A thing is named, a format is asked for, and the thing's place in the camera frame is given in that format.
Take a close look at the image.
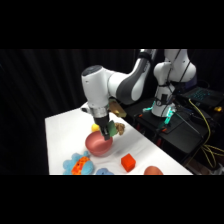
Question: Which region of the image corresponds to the pink bowl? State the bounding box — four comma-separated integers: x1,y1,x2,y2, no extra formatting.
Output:
84,130,114,157

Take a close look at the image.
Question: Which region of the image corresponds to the light blue plush toy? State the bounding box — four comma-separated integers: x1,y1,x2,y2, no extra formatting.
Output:
95,167,115,176

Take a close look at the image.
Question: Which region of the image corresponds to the striped tiger plush toy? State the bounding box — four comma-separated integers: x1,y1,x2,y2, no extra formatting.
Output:
114,122,126,136

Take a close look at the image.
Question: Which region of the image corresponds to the yellow cable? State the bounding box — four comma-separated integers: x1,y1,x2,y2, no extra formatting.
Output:
187,97,224,170

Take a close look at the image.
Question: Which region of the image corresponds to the blue and orange fish plush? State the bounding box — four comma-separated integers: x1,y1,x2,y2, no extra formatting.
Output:
62,150,96,176

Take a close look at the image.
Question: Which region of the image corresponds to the orange-brown egg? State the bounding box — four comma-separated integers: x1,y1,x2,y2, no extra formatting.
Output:
143,165,164,176

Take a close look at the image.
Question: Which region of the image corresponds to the black curtain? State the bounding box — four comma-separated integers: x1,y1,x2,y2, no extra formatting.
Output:
0,49,224,135

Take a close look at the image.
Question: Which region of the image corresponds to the black robot stand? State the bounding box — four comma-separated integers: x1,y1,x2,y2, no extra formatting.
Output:
133,99,209,165

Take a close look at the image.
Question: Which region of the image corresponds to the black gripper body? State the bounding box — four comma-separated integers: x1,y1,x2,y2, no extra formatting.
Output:
92,115,110,131

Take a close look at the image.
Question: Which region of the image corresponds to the black laptop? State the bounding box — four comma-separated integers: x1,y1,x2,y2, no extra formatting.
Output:
181,85,224,108

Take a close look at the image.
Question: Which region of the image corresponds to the brown cardboard piece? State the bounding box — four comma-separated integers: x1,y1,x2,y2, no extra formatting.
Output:
108,99,128,119

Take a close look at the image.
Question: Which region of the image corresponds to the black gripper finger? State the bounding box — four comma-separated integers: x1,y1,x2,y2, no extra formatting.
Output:
101,125,113,141

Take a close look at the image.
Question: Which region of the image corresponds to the red cube block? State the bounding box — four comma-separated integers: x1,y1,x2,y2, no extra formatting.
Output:
120,153,137,173

